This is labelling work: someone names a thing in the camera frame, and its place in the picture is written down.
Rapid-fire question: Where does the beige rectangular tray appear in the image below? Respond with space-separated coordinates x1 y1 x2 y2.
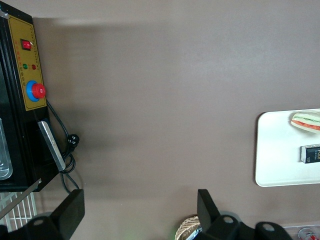
254 108 320 188

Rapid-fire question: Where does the small black gum box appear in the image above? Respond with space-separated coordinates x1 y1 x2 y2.
299 143 320 165

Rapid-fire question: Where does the oval wicker basket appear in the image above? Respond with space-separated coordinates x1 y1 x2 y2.
176 214 202 240

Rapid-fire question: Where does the clear plastic container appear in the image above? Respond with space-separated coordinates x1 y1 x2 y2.
0 117 13 181

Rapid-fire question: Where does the clear acrylic bottle rack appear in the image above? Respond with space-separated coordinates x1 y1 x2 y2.
282 223 320 240

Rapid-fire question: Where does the wrapped triangle sandwich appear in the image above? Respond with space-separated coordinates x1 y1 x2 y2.
289 111 320 135

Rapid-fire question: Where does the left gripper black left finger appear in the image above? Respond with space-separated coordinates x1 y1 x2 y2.
24 189 85 240

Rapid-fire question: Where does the red cola bottle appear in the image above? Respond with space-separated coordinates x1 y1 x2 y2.
297 226 318 240

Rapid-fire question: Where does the black power cable with plug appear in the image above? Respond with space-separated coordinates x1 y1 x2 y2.
46 99 81 195

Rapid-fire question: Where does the white wire basket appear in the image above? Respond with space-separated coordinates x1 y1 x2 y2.
0 191 38 230

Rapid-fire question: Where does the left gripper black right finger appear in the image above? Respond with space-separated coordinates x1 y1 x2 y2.
197 189 251 240

